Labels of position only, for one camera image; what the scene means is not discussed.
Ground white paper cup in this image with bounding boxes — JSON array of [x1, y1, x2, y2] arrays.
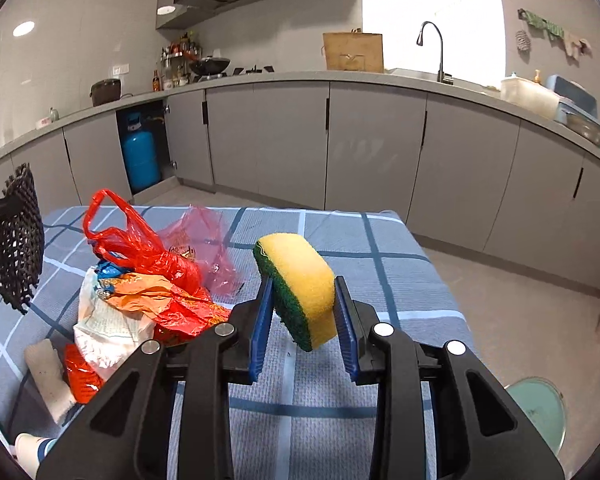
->
[[14, 432, 58, 476]]

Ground red wrapper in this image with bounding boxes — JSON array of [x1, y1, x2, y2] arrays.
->
[[62, 342, 106, 405]]

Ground round green trash bin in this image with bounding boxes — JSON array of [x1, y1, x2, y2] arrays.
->
[[504, 377, 567, 468]]

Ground white printed wrapper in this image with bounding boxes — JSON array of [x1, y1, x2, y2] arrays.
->
[[72, 266, 156, 381]]

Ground black wok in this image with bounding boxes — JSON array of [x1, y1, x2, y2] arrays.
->
[[189, 56, 232, 77]]

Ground dark rice cooker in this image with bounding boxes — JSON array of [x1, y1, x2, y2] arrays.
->
[[90, 79, 123, 107]]

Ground pink plastic bag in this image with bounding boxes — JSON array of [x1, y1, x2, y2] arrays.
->
[[157, 206, 246, 295]]

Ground metal bowl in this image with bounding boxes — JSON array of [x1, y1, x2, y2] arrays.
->
[[565, 112, 600, 142]]

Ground blue gas cylinder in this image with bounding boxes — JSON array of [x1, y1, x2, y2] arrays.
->
[[120, 114, 162, 192]]

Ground white foam sheet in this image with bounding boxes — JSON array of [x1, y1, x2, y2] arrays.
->
[[24, 338, 77, 423]]

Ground blue checked tablecloth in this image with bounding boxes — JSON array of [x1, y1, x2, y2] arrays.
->
[[0, 205, 476, 480]]

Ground spice rack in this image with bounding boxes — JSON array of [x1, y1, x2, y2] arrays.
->
[[161, 32, 203, 90]]

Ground grey kitchen counter cabinets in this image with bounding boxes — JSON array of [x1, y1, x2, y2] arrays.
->
[[0, 70, 600, 301]]

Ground yellow green sponge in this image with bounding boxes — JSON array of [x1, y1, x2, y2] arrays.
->
[[252, 233, 337, 353]]

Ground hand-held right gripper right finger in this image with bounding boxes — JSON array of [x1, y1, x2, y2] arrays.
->
[[333, 276, 566, 480]]

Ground red-orange food wrapper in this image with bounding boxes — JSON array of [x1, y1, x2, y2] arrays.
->
[[152, 294, 233, 346]]

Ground light orange plastic bag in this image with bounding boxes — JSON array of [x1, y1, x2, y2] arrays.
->
[[104, 273, 182, 312]]

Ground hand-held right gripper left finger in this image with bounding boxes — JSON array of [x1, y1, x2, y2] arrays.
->
[[36, 276, 276, 480]]

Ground blue snack wrapper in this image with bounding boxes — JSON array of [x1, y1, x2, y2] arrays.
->
[[96, 260, 127, 282]]

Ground wooden cutting board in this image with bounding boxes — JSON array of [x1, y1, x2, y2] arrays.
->
[[322, 30, 385, 73]]

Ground blue plastic container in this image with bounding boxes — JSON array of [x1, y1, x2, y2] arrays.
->
[[547, 75, 600, 111]]

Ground clear plastic container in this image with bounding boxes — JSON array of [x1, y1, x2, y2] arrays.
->
[[500, 74, 562, 120]]

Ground black mesh net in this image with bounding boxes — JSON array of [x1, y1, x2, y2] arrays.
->
[[0, 162, 46, 315]]

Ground red plastic bag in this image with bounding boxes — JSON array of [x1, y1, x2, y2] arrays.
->
[[82, 189, 203, 296]]

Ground black kitchen faucet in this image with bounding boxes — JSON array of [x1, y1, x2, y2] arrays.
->
[[417, 21, 455, 85]]

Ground beige hanging cloth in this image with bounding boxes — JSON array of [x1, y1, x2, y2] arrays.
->
[[564, 32, 593, 60]]

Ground green hanging cloth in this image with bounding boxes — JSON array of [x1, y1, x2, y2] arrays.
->
[[518, 8, 566, 40]]

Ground gas stove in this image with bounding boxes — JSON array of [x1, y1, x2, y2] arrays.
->
[[195, 64, 277, 83]]

